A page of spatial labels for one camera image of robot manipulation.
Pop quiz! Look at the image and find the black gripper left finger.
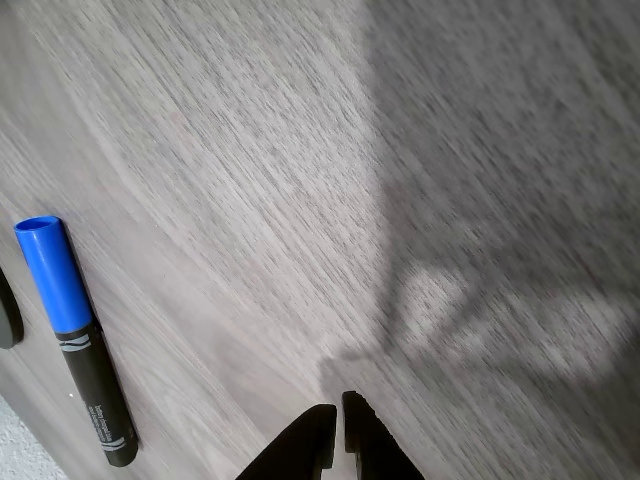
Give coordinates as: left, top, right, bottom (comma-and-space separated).
234, 403, 338, 480

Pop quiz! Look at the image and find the blue capped black marker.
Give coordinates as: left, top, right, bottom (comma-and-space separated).
13, 215, 140, 468

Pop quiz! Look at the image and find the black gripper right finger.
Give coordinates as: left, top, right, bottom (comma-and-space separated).
342, 390, 431, 480

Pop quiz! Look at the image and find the dark round stand base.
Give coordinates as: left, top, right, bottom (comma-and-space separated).
0, 267, 25, 350

